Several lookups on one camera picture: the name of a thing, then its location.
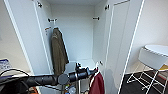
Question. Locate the white wardrobe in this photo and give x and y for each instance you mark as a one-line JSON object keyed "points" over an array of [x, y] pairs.
{"points": [[78, 33]]}

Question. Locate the dark olive jacket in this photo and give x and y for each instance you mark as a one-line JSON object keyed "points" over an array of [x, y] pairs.
{"points": [[59, 53]]}

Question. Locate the small orange label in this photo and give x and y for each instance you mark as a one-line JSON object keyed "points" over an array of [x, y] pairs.
{"points": [[48, 29]]}

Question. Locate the white round table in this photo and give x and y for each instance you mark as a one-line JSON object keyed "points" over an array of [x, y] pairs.
{"points": [[158, 50]]}

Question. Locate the blue and white wall sign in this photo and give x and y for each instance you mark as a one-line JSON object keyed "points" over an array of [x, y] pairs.
{"points": [[4, 64]]}

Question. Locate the red and white varsity jacket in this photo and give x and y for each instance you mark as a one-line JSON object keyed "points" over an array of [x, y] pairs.
{"points": [[97, 85]]}

